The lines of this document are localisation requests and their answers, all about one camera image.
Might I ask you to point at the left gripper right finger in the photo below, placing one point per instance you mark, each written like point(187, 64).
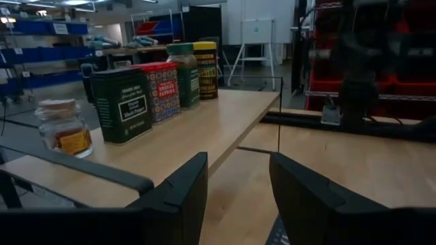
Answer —
point(313, 211)

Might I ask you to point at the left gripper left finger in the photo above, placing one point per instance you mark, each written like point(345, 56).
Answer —
point(180, 204)

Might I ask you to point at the red smoked paprika tin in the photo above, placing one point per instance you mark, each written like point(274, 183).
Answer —
point(165, 95)

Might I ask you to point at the dark green black pepper tin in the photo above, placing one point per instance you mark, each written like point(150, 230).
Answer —
point(121, 105)

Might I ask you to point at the green-lid oregano glass jar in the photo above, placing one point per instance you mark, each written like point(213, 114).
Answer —
point(185, 75)

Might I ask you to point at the yellow-lid onion spice jar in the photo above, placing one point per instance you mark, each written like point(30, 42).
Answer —
point(207, 71)

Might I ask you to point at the small glass saffron jar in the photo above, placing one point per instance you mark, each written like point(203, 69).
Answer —
point(64, 132)

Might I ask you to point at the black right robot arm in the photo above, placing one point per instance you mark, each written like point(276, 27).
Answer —
point(361, 68)

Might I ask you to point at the wooden shelf black metal legs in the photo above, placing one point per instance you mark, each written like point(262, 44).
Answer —
point(190, 136)

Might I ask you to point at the blue storage bin shelf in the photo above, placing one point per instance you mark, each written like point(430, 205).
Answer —
point(51, 53)

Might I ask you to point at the workbench with fabric rolls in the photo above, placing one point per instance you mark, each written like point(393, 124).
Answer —
point(136, 50)

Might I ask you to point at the red and blue bin rack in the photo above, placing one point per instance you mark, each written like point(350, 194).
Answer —
point(146, 27)

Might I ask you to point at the tall black cabinet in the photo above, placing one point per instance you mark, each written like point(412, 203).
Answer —
point(204, 24)

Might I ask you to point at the white easel board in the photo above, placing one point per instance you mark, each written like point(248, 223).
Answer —
point(255, 30)

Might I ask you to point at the black metal table frame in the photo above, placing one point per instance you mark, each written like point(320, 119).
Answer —
point(299, 119)

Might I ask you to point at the grey metal base plate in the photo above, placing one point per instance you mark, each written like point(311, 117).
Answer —
point(329, 116)

